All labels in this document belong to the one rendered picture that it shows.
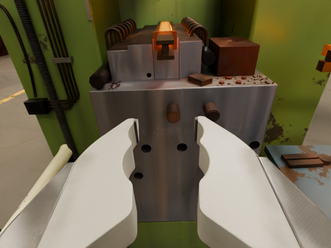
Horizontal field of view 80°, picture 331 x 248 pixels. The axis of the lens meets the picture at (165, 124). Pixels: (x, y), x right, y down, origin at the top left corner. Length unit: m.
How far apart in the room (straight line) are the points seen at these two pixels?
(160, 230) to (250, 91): 0.52
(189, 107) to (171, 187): 0.25
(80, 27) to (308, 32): 0.60
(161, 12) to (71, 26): 0.41
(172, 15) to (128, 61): 0.50
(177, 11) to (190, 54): 0.48
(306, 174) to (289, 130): 0.25
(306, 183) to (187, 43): 0.41
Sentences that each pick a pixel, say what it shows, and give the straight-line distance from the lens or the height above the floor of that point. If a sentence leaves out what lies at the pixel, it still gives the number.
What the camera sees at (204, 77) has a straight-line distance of 0.43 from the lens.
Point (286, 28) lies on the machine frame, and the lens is 0.66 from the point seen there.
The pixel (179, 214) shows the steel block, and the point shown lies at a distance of 0.67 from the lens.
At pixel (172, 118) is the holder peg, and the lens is 0.39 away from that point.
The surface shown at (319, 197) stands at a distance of 0.55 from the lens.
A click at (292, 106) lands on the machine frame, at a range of 0.76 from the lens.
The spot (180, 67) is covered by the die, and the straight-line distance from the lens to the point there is 0.45.
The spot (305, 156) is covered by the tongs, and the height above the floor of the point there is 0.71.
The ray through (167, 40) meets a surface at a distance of 0.34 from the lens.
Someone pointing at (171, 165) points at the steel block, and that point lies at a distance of 0.52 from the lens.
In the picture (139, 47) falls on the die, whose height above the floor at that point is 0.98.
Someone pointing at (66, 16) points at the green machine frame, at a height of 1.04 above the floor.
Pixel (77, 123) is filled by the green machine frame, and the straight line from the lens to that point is 0.74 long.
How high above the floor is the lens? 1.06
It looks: 31 degrees down
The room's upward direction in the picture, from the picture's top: 3 degrees counter-clockwise
